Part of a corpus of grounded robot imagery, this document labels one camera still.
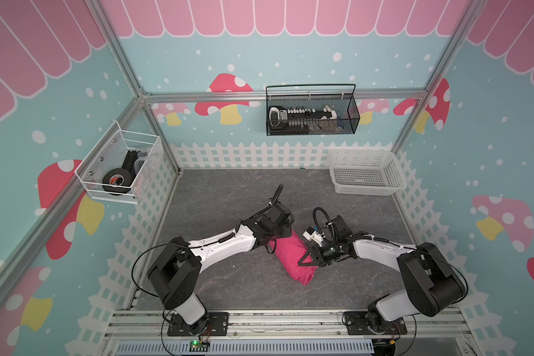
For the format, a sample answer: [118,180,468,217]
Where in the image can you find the aluminium front rail frame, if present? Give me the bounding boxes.
[98,308,481,355]

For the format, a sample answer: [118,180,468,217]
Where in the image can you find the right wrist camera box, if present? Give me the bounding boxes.
[303,227,324,247]

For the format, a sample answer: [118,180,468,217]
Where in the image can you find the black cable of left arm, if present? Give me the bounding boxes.
[131,242,179,299]

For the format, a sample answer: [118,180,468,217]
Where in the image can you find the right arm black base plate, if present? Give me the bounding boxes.
[341,311,407,338]

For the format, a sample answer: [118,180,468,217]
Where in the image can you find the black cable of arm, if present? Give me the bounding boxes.
[131,242,179,299]
[400,244,470,356]

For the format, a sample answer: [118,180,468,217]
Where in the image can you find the small green-lit circuit board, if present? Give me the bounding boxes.
[189,340,210,352]

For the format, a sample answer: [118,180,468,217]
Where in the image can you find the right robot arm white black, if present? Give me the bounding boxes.
[298,216,469,335]

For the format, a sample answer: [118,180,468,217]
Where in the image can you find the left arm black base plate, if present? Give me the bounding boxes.
[167,312,229,337]

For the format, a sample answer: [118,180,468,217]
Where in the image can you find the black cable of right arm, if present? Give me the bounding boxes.
[400,244,470,356]

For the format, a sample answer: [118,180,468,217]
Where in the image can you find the white wire wall basket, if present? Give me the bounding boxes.
[75,122,164,204]

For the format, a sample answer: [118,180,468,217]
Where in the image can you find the black tape roll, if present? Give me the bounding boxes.
[102,169,133,195]

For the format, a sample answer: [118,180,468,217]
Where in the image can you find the pink long pants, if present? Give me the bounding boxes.
[268,231,318,286]

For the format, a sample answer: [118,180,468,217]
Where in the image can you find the black white tool in basket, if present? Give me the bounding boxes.
[267,105,338,132]

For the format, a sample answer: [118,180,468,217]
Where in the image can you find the white plastic laundry basket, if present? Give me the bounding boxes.
[327,148,407,197]

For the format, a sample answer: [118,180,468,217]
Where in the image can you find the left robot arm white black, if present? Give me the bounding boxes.
[146,185,295,335]

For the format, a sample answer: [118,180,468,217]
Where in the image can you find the black wire mesh wall basket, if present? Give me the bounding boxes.
[265,84,360,136]

